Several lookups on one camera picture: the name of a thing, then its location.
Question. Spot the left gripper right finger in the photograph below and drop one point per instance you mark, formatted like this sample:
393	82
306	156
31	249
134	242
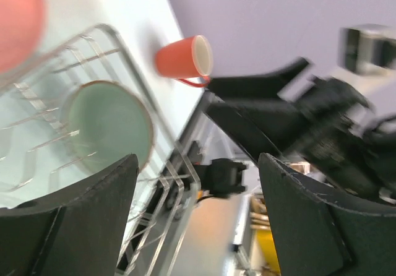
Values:
320	230

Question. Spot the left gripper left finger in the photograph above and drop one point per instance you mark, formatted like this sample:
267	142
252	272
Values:
77	230

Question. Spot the green ceramic bowl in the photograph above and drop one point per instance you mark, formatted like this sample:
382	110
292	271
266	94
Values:
106	122

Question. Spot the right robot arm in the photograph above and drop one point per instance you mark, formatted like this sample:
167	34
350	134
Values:
316	127

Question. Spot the cream and pink plate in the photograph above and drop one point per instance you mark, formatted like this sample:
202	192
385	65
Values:
22	24

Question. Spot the metal wire dish rack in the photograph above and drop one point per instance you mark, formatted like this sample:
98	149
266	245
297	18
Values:
36	159

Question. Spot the orange mug with handle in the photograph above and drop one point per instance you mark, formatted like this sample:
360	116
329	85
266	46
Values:
189	61

